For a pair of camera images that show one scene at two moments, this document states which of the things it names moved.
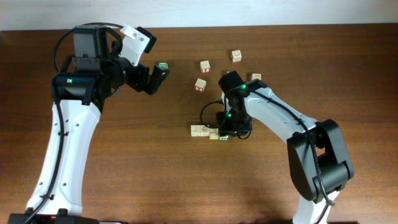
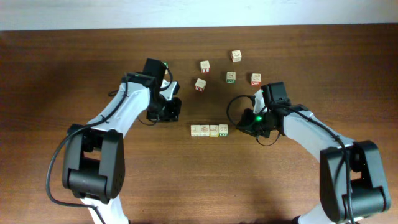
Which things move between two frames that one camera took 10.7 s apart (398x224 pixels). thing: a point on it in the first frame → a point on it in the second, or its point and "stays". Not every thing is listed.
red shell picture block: x=204 y=130 stays
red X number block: x=200 y=84 stays
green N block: x=195 y=130 stays
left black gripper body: x=135 y=75 → x=162 y=109
